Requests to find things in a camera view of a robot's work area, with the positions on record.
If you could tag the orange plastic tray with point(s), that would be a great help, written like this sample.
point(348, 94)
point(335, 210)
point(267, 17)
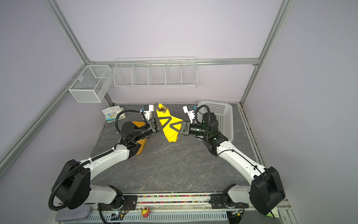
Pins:
point(139, 140)

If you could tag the grey cloth pad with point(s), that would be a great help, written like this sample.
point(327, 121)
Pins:
point(79, 213)

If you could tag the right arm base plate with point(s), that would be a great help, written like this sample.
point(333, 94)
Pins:
point(222, 201)

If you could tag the white wire shelf basket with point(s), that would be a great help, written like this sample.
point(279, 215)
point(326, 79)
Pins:
point(155, 72)

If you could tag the tissue pack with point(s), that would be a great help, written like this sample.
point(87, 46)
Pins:
point(111, 113)

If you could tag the red emergency stop button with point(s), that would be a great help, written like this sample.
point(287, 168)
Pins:
point(145, 212)

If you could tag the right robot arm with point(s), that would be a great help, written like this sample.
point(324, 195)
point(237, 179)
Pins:
point(266, 189)

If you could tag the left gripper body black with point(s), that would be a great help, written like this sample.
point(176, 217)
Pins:
point(147, 129)

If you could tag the white mesh wall box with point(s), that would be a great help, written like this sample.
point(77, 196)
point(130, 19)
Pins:
point(92, 84)

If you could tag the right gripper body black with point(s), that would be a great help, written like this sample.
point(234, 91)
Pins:
point(198, 131)

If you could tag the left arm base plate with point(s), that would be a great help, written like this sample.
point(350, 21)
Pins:
point(127, 203)

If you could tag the yellow paper napkin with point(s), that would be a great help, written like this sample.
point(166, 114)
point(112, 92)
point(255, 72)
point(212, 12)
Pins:
point(169, 123)

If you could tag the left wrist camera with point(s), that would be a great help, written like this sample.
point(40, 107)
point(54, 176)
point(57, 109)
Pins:
point(147, 110)

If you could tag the white perforated plastic basket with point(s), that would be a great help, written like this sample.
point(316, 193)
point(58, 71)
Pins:
point(224, 115)

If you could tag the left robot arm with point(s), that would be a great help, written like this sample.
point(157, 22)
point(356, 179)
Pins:
point(73, 187)

